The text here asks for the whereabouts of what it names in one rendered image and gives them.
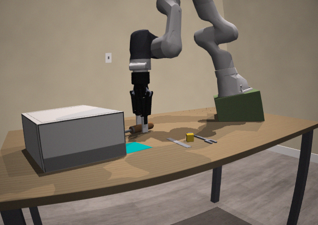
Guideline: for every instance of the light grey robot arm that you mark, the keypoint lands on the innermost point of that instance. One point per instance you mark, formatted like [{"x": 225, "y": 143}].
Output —
[{"x": 144, "y": 45}]

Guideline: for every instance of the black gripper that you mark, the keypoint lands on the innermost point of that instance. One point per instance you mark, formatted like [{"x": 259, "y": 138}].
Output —
[{"x": 141, "y": 98}]

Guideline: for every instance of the small yellow cube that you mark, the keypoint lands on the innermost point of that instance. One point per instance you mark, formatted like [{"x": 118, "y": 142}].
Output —
[{"x": 190, "y": 137}]

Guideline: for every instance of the steel hook with wooden handle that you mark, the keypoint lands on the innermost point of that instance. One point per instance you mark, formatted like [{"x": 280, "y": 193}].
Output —
[{"x": 138, "y": 128}]

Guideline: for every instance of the teal square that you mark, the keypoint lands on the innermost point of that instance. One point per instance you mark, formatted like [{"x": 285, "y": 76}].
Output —
[{"x": 134, "y": 146}]

